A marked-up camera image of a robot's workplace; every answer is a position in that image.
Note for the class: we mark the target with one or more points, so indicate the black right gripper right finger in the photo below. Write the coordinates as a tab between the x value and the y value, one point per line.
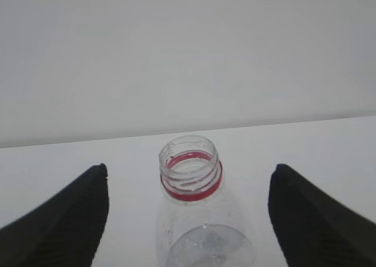
314	229

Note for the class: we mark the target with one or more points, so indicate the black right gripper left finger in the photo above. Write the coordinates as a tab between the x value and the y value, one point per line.
63	231

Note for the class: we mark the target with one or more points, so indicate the clear water bottle red label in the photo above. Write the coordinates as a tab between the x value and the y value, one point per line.
200	222

